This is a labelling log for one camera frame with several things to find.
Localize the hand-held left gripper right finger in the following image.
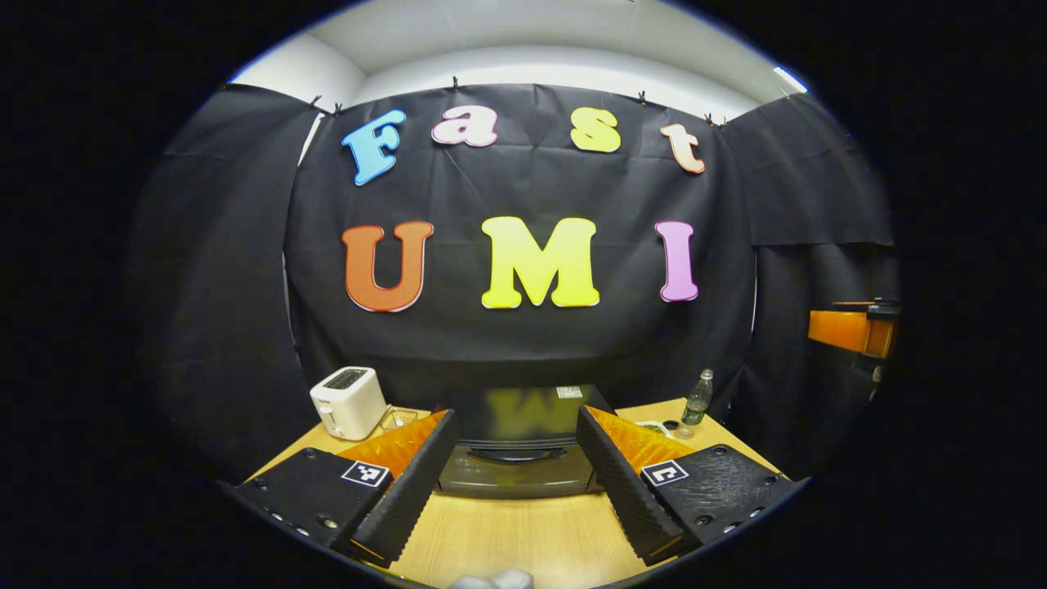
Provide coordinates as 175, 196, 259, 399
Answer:
575, 405, 811, 567

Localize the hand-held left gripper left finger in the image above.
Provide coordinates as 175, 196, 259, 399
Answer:
231, 409, 459, 569

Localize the black electric oven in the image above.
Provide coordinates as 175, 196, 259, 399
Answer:
436, 384, 616, 500

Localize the white toaster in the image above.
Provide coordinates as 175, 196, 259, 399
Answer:
309, 366, 389, 442

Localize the clear plastic water bottle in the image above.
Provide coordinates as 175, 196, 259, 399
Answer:
681, 368, 714, 426

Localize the black backdrop cloth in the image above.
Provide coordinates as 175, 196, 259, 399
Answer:
127, 82, 902, 483

